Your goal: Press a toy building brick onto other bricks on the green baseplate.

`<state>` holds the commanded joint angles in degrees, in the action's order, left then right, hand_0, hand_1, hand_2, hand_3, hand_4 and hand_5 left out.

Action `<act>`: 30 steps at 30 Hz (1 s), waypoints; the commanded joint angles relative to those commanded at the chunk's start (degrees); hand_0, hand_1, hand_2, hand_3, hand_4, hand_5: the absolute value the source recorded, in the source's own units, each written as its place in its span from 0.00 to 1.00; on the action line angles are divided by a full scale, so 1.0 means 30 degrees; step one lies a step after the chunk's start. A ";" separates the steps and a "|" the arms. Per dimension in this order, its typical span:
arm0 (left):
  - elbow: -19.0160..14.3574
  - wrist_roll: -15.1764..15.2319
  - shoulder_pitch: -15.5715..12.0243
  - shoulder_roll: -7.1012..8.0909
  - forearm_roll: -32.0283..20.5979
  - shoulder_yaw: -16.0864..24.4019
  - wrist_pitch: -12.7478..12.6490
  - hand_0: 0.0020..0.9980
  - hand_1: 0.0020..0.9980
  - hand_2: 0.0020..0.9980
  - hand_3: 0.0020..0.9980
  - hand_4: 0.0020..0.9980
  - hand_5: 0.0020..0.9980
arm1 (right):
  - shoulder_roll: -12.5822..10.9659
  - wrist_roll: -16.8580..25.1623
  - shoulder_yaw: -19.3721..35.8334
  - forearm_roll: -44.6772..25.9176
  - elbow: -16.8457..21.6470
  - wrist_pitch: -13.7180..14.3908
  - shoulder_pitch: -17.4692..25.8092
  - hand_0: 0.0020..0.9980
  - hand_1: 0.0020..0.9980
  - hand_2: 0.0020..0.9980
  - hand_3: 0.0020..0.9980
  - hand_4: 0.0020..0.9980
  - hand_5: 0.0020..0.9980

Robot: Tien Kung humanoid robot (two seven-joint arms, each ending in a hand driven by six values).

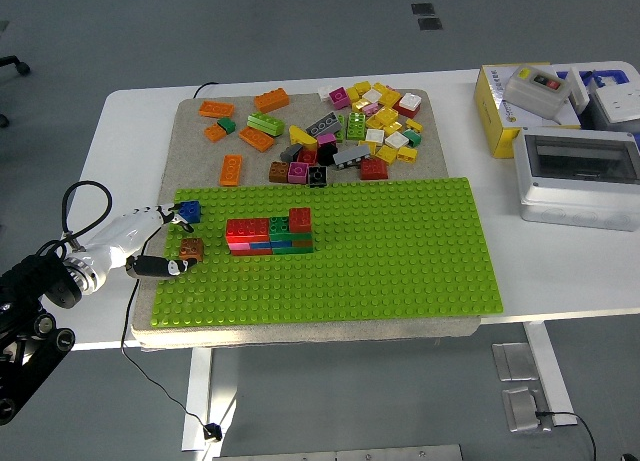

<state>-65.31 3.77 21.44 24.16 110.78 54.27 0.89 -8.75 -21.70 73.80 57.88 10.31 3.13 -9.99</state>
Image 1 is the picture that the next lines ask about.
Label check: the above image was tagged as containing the grey long toy brick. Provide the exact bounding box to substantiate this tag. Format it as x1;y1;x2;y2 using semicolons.
333;143;372;170

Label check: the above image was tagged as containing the orange long toy brick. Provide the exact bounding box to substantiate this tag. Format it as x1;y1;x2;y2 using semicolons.
198;100;235;119
238;126;276;153
253;88;291;114
219;154;244;187

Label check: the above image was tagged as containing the grey-brown mat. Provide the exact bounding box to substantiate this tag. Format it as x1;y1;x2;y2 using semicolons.
130;88;482;352

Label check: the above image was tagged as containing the red long toy brick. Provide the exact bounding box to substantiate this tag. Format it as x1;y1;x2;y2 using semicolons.
225;218;271;244

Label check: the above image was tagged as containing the red square toy brick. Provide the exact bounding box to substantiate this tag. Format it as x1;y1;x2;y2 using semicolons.
288;207;313;234

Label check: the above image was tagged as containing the lime green studded brick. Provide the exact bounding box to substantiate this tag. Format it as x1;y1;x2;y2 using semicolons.
346;111;367;141

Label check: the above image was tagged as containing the green studded baseplate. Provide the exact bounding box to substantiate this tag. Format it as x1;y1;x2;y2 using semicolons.
149;176;504;328

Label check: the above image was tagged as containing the green square toy brick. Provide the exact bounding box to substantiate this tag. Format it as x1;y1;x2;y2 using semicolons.
268;215;291;241

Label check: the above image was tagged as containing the black chair base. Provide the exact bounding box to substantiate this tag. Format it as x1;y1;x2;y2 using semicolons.
0;55;31;77

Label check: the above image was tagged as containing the white wall socket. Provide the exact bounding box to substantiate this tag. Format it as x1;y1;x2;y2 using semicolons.
592;86;640;125

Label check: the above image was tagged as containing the yellow cardboard box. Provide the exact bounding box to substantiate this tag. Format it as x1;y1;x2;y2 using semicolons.
473;63;582;160

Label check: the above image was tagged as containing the thin black cable with plug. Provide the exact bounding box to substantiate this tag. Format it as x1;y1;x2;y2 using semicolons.
119;278;224;442

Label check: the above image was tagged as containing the white table leg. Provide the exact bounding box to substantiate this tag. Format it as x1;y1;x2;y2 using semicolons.
523;322;579;427
181;348;215;452

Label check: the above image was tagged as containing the grey brick with holes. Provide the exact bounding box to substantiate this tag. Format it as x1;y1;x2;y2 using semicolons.
305;111;344;137

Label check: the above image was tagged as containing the lime green long brick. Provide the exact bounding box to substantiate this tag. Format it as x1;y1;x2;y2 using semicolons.
246;111;286;137

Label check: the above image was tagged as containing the blue square toy brick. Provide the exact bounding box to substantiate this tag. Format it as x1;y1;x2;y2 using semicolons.
178;200;203;225

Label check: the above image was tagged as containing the white plastic piece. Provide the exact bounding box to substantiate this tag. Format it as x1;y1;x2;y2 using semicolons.
567;66;592;115

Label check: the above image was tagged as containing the yellow sloped toy brick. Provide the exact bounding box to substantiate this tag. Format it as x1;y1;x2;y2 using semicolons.
288;124;319;151

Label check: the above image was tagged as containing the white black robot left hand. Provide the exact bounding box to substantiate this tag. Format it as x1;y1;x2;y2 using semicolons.
79;203;199;295

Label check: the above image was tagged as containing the long metal plate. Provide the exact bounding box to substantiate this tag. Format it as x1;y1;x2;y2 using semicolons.
212;444;464;461

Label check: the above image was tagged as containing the grey push-button switch box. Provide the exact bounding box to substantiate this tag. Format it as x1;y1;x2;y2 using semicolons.
503;65;571;123

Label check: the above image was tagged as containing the white distribution box clear cover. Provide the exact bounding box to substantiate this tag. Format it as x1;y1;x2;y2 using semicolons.
513;126;640;232

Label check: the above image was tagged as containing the blue plastic bin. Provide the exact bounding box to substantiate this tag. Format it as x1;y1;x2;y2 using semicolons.
556;68;629;90

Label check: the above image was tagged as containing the green long toy brick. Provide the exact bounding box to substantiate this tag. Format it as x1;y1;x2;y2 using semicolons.
271;232;315;255

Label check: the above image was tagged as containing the metal floor plate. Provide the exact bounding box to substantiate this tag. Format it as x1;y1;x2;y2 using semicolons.
501;386;554;435
491;342;540;382

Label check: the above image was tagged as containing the black floor cable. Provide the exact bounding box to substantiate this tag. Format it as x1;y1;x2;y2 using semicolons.
534;410;599;461

